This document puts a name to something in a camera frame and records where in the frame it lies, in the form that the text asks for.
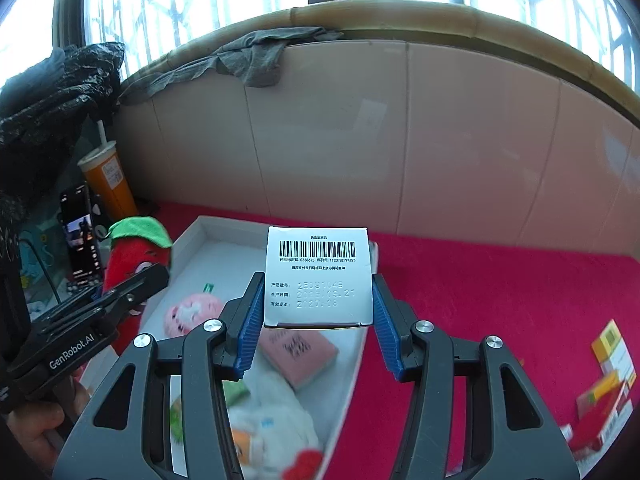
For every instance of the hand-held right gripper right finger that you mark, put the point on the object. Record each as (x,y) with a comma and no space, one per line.
(387,330)

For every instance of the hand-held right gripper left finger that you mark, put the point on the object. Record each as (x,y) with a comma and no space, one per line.
(252,325)

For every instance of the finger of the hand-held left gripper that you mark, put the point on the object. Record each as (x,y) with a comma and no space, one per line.
(140,285)

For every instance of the red chili plush toy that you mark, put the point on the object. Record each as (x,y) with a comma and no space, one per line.
(135,255)

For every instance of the pink plush toy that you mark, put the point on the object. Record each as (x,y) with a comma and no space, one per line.
(192,312)

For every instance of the pink tissue pack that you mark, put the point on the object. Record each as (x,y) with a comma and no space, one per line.
(305,360)

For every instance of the white cardboard box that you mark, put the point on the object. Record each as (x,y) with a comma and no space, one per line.
(220,260)

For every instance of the white medicine box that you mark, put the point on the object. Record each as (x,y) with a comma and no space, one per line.
(320,280)

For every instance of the white plush toy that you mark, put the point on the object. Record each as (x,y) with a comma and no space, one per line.
(280,410)

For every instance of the orange box with green print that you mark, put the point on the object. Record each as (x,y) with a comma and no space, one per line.
(600,395)

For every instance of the yellow and white box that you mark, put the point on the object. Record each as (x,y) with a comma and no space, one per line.
(612,345)

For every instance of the person's left hand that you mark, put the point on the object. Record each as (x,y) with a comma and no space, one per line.
(35,430)

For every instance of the green tag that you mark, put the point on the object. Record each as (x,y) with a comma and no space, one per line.
(208,288)

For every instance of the black smartphone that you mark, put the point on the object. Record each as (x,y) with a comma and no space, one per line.
(80,240)

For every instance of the red table cloth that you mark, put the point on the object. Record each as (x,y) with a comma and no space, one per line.
(475,285)

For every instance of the orange drink cup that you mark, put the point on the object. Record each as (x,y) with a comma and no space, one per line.
(110,180)

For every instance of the black plastic bag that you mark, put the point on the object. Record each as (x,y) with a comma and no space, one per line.
(60,90)

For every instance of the red box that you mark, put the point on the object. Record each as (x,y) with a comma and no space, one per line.
(590,435)

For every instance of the grey cloth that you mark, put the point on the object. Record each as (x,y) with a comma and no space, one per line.
(250,55)

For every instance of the window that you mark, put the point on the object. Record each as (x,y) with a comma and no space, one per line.
(200,0)

